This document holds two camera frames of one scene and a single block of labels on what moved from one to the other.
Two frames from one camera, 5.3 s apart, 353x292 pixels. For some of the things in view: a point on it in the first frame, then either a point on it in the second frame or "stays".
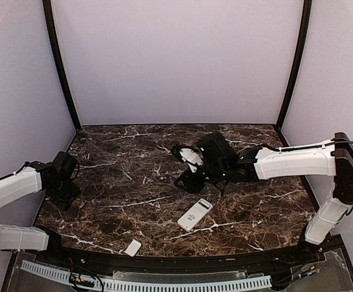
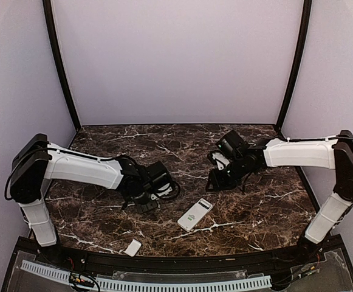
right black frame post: x=307 y=17 stays
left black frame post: x=48 y=16 stays
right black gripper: x=192 y=186 -> x=219 y=184
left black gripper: x=64 y=205 -> x=143 y=208
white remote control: x=195 y=215 stays
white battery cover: x=133 y=247 stays
